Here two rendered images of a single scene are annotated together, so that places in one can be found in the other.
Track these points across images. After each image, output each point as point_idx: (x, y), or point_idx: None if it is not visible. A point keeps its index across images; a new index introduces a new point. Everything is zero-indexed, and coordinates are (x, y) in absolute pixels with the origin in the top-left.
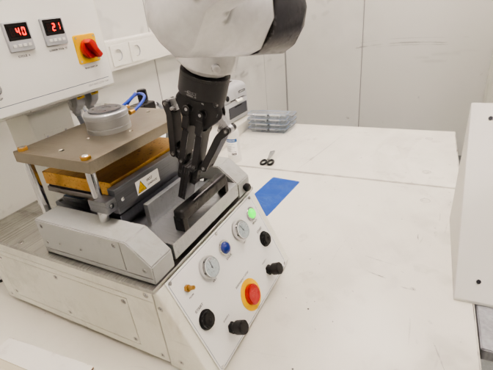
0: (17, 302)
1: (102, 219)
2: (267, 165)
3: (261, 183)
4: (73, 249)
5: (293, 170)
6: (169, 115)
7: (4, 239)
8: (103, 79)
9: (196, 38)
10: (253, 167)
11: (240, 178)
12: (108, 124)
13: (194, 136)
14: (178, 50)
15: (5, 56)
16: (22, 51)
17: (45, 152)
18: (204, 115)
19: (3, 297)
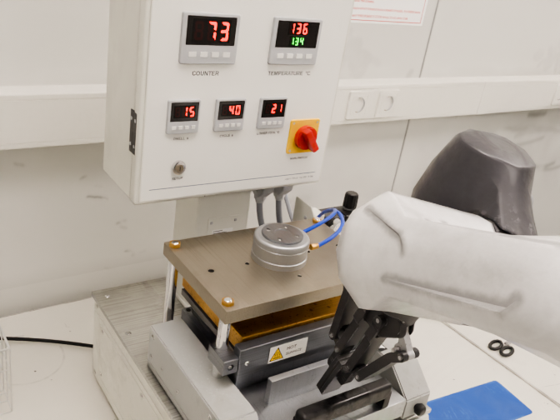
0: (94, 385)
1: (214, 373)
2: (498, 353)
3: (472, 381)
4: (171, 386)
5: (535, 386)
6: (345, 293)
7: (114, 319)
8: (306, 174)
9: (372, 306)
10: (475, 346)
11: (417, 392)
12: (276, 258)
13: (366, 330)
14: (352, 297)
15: (206, 133)
16: (226, 131)
17: (194, 264)
18: (383, 323)
19: (84, 369)
